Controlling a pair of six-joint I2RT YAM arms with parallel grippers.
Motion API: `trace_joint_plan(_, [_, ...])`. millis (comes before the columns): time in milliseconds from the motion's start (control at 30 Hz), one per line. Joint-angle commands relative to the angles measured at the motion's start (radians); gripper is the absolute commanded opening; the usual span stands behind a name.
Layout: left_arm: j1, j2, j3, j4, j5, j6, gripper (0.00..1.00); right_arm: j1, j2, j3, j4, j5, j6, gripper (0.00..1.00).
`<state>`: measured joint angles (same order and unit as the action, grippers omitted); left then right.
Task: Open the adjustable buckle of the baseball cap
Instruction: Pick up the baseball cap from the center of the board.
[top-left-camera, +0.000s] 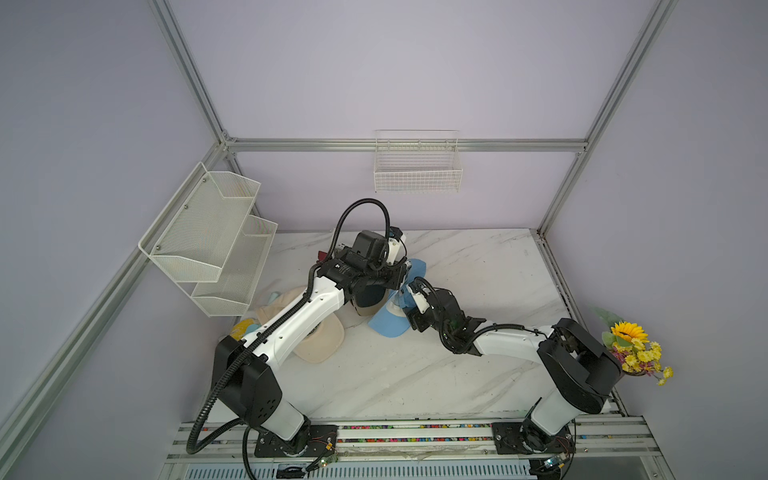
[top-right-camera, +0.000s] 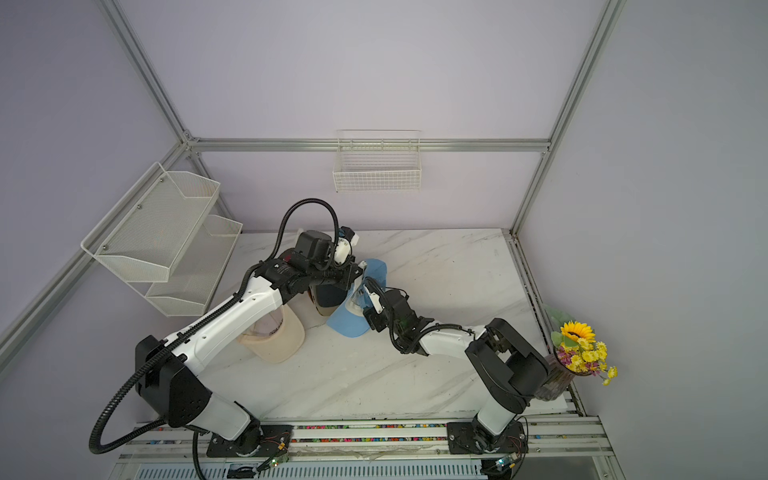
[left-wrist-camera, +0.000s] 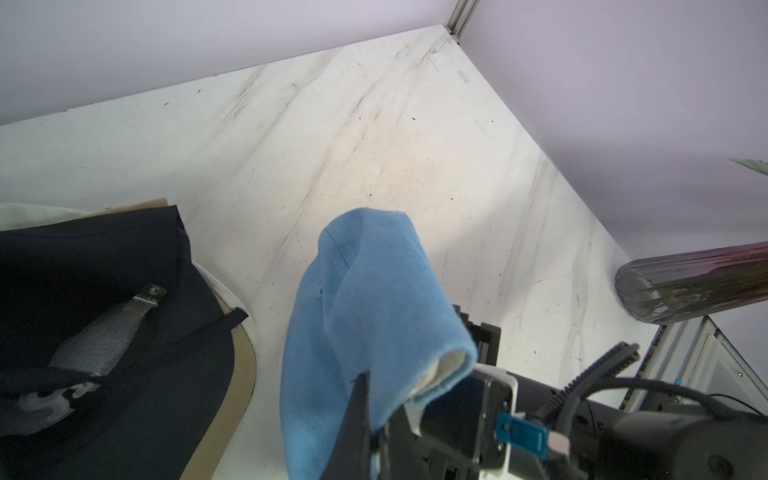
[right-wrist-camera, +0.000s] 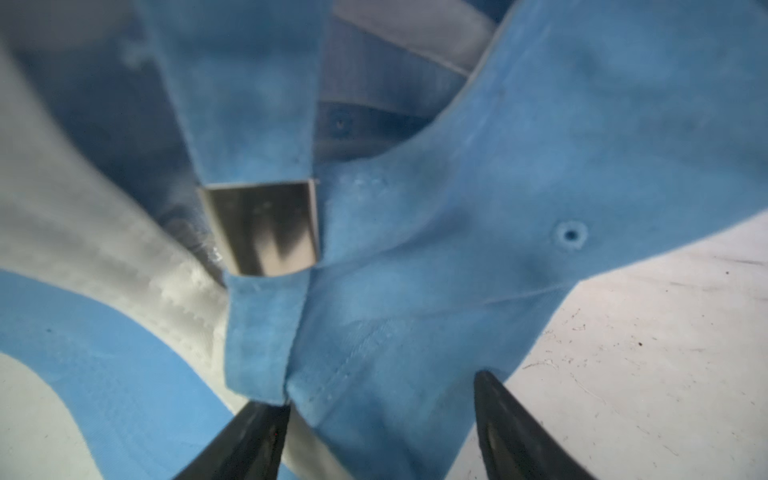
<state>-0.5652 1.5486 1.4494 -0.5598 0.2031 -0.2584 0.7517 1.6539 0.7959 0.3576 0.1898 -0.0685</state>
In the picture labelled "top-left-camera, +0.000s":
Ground yellow object behind arm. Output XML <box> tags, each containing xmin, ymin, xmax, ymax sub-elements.
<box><xmin>229</xmin><ymin>318</ymin><xmax>260</xmax><ymax>340</ymax></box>

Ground white wire wall basket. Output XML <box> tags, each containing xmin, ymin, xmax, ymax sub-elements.
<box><xmin>373</xmin><ymin>129</ymin><xmax>463</xmax><ymax>194</ymax></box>

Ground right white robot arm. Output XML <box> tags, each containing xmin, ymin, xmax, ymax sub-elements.
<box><xmin>403</xmin><ymin>277</ymin><xmax>623</xmax><ymax>454</ymax></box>

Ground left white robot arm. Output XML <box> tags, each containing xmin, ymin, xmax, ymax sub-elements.
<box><xmin>208</xmin><ymin>227</ymin><xmax>409</xmax><ymax>455</ymax></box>

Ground sunflower bouquet in vase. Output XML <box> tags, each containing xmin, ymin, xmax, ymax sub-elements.
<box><xmin>593</xmin><ymin>307</ymin><xmax>675</xmax><ymax>386</ymax></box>

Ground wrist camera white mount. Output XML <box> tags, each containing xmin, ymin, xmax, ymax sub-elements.
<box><xmin>385</xmin><ymin>226</ymin><xmax>407</xmax><ymax>266</ymax></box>
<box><xmin>407</xmin><ymin>280</ymin><xmax>431</xmax><ymax>314</ymax></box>

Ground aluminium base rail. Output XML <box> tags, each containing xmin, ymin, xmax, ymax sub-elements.
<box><xmin>159</xmin><ymin>414</ymin><xmax>674</xmax><ymax>479</ymax></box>

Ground beige baseball cap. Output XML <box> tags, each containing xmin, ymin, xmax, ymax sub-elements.
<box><xmin>253</xmin><ymin>287</ymin><xmax>345</xmax><ymax>364</ymax></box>

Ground aluminium frame rails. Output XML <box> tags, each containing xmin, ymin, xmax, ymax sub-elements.
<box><xmin>1</xmin><ymin>1</ymin><xmax>676</xmax><ymax>465</ymax></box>

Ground left black corrugated cable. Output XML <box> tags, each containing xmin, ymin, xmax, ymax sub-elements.
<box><xmin>185</xmin><ymin>197</ymin><xmax>392</xmax><ymax>480</ymax></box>

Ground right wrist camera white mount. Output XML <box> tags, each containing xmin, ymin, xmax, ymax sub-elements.
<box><xmin>407</xmin><ymin>280</ymin><xmax>431</xmax><ymax>314</ymax></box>

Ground white mesh two-tier shelf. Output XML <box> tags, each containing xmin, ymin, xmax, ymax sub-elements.
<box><xmin>138</xmin><ymin>163</ymin><xmax>278</xmax><ymax>317</ymax></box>

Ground dark navy baseball cap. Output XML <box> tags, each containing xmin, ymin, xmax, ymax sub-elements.
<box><xmin>352</xmin><ymin>285</ymin><xmax>389</xmax><ymax>309</ymax></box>

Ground light blue baseball cap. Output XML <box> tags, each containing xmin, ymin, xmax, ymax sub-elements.
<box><xmin>368</xmin><ymin>259</ymin><xmax>427</xmax><ymax>338</ymax></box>

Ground light blue brush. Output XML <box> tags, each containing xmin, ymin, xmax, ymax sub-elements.
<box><xmin>266</xmin><ymin>292</ymin><xmax>281</xmax><ymax>305</ymax></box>

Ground khaki tan baseball cap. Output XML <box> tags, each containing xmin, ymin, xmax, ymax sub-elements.
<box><xmin>352</xmin><ymin>299</ymin><xmax>387</xmax><ymax>317</ymax></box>

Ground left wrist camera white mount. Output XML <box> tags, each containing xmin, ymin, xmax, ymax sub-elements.
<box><xmin>385</xmin><ymin>226</ymin><xmax>407</xmax><ymax>266</ymax></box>

